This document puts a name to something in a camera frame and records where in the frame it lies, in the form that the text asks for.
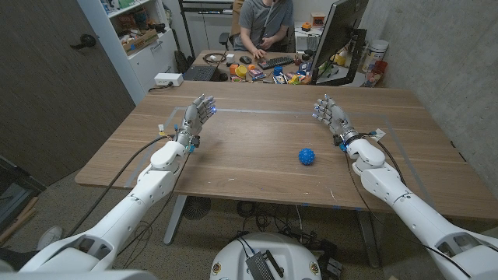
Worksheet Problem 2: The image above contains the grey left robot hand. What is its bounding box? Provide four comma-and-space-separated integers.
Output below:
177, 93, 217, 148

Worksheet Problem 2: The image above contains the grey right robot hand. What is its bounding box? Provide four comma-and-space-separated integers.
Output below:
312, 93, 359, 145

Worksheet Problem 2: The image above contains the blue spiky stress ball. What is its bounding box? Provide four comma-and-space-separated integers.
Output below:
298, 148, 316, 166

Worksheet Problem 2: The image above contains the black laptop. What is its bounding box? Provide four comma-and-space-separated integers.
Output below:
181, 65, 219, 82

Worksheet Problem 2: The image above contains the white power strip box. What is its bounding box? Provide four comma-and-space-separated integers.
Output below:
153, 72, 184, 87

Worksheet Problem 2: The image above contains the white plastic tub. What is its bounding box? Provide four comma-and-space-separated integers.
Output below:
361, 39, 390, 73

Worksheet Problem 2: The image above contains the black keyboard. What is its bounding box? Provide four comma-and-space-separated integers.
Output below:
257, 56, 296, 71

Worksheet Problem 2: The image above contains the black computer monitor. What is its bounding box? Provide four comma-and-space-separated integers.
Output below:
310, 0, 370, 86

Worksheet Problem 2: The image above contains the white shelf cabinet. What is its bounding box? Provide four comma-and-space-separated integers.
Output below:
76, 0, 180, 106

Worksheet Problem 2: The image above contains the black round floor fan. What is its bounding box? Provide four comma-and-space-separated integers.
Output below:
182, 195, 212, 221

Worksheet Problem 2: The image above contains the cardboard box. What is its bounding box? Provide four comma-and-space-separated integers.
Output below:
121, 29, 160, 57

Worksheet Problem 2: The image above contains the grey table leg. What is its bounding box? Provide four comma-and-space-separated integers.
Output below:
163, 194, 188, 246

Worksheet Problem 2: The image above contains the person in grey t-shirt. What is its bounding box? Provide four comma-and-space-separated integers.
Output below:
233, 0, 295, 60

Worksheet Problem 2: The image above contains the white robot torso base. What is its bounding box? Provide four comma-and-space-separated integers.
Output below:
209, 232, 323, 280

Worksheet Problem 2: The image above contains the white sneaker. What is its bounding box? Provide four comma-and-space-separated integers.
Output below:
36, 226, 64, 251

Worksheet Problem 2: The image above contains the coiled brown cable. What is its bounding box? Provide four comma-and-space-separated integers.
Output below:
202, 52, 227, 65

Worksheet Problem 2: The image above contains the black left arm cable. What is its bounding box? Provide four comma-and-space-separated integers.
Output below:
64, 134, 176, 239

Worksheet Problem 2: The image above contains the black door handle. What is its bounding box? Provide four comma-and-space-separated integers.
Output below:
69, 33, 97, 51

